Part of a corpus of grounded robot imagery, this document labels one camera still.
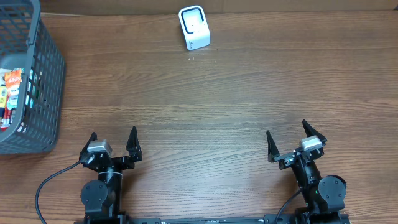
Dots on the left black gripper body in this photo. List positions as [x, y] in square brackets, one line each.
[113, 160]

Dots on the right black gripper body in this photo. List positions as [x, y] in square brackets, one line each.
[286, 160]

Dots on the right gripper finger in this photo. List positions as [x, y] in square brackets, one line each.
[273, 151]
[310, 131]

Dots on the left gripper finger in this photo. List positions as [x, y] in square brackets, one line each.
[93, 137]
[133, 146]

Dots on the red snack bar wrapper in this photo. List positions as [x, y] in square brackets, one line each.
[7, 118]

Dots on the orange snack packet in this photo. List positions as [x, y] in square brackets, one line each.
[13, 81]

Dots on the yellow highlighter marker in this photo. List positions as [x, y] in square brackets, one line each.
[3, 97]

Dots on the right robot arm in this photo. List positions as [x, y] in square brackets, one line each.
[323, 196]

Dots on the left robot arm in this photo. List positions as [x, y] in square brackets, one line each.
[102, 197]

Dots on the white barcode scanner stand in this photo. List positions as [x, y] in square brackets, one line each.
[194, 26]

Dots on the grey plastic mesh basket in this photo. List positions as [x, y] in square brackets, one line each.
[26, 44]

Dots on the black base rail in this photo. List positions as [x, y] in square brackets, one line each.
[211, 221]

